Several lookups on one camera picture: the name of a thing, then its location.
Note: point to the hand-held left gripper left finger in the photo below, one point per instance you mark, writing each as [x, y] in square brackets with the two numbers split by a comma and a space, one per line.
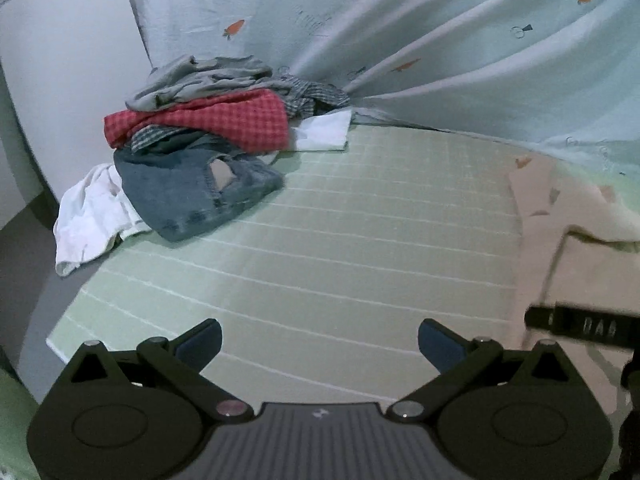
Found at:
[202, 341]

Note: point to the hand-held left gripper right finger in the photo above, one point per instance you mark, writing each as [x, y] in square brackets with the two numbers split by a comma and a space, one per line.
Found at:
[439, 342]

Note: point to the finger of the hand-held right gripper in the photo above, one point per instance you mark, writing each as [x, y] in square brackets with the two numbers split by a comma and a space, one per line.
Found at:
[540, 318]

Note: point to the beige garment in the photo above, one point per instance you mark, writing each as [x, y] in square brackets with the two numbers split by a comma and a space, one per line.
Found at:
[540, 260]

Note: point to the green striped mat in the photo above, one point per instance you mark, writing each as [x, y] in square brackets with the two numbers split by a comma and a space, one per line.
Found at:
[325, 240]

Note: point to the blue denim jeans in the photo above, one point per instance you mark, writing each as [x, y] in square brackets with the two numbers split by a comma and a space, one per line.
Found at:
[170, 190]

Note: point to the white crumpled garment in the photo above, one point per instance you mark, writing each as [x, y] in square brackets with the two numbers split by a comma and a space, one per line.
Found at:
[85, 220]

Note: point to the green cloth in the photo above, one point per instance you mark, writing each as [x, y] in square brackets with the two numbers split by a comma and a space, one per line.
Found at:
[12, 425]

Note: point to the red checked shirt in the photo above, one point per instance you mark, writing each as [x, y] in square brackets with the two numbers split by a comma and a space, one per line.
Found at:
[240, 120]

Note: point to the white folded cloth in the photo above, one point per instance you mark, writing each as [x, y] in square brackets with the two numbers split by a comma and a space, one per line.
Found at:
[322, 132]

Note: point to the white board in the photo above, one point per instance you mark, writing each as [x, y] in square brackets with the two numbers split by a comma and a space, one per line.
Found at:
[65, 85]

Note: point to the pale blue carrot-print sheet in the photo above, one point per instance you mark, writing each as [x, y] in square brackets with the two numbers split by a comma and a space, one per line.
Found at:
[400, 25]

